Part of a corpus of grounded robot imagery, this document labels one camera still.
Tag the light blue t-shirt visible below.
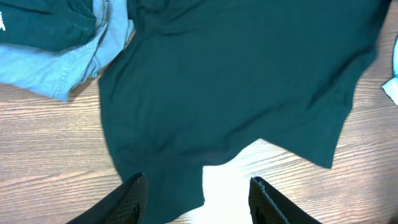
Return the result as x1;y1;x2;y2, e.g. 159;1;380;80
382;39;398;106

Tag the folded black Nike shirt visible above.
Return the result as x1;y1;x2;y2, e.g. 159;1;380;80
1;0;96;52

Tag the folded grey garment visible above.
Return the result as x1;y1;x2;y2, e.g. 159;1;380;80
1;0;134;101

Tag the black t-shirt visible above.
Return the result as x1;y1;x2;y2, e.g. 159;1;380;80
99;0;390;223

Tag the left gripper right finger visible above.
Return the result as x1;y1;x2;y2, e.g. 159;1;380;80
248;177;320;224

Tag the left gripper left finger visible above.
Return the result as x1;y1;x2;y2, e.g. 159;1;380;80
67;173;148;224

